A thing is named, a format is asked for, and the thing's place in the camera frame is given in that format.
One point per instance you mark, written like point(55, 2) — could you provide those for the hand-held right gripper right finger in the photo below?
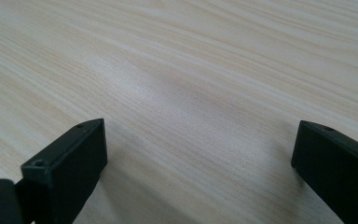
point(338, 174)

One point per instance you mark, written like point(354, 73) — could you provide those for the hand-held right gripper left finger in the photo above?
point(68, 161)

